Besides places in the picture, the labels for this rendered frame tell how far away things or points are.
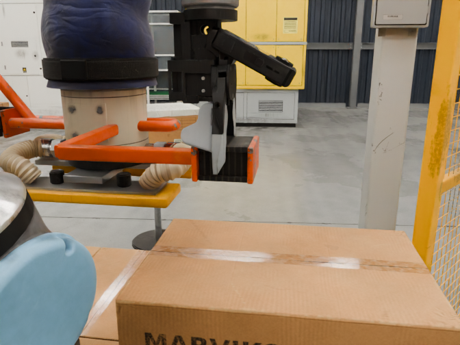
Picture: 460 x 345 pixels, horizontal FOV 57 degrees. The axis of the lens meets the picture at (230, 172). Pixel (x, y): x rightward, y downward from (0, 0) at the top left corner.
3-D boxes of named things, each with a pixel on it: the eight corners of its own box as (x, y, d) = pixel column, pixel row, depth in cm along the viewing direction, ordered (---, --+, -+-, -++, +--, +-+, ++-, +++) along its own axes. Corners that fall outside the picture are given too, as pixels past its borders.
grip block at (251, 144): (258, 168, 65) (259, 135, 63) (252, 184, 56) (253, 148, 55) (205, 165, 66) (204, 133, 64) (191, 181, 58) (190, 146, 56)
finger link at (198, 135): (181, 173, 57) (186, 106, 58) (224, 174, 56) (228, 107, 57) (175, 170, 54) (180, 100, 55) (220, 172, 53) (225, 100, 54)
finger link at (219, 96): (214, 139, 57) (218, 77, 58) (226, 139, 57) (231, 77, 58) (207, 131, 53) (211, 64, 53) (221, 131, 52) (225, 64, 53)
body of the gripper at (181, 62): (183, 100, 63) (181, 14, 60) (240, 100, 62) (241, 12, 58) (168, 106, 56) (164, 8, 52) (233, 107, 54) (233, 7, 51)
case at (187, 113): (113, 174, 274) (108, 112, 263) (109, 159, 311) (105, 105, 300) (202, 166, 293) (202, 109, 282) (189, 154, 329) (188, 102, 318)
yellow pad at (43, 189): (181, 192, 86) (180, 168, 85) (166, 209, 77) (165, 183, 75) (29, 184, 91) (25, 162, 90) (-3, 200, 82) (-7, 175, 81)
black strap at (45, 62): (172, 74, 96) (171, 56, 95) (134, 81, 74) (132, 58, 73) (79, 74, 99) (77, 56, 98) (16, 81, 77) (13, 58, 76)
